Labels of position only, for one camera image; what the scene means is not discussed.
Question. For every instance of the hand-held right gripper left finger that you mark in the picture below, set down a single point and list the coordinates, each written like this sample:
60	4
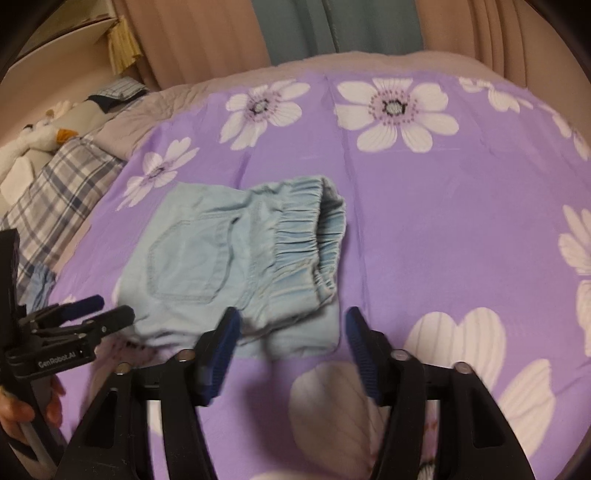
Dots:
221	355

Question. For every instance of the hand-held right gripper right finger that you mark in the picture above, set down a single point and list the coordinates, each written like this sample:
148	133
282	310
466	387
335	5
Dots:
362	355

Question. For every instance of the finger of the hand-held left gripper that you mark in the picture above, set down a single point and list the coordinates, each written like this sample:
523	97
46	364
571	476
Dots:
87	303
111	318

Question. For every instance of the light blue strawberry pants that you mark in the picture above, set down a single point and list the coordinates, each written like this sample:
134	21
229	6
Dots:
198	249

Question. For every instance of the person's left hand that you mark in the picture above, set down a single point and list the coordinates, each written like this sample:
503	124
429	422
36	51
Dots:
18	410

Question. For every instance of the folded blue jeans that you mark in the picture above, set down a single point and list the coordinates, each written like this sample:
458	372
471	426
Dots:
39	286

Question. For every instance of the grey plaid pillow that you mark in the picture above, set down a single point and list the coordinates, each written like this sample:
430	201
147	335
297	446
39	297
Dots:
60	194

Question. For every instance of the cream cushion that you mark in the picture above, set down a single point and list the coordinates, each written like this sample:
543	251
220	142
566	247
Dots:
23	175

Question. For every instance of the purple floral blanket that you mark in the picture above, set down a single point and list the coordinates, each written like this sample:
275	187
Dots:
438	207

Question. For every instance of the white goose plush toy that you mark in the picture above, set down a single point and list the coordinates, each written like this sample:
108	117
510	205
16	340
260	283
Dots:
37	134

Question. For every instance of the grey cushion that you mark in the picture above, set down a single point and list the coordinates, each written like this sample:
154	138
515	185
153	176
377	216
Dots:
87	117

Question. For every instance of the striped blue pillow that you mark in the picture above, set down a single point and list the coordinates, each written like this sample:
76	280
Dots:
124	87

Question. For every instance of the pinkish grey quilt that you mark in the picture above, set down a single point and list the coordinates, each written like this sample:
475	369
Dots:
184	97

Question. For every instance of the yellow pleated cloth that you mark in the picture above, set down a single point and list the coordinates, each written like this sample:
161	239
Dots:
122	46

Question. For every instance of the pink curtain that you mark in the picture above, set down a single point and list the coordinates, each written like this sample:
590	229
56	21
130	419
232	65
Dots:
194	37
461	27

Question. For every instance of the teal curtain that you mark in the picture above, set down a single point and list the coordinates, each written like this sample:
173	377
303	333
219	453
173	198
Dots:
346	23

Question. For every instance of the white wall shelf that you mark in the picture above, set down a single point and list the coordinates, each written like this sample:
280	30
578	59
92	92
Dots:
69	32

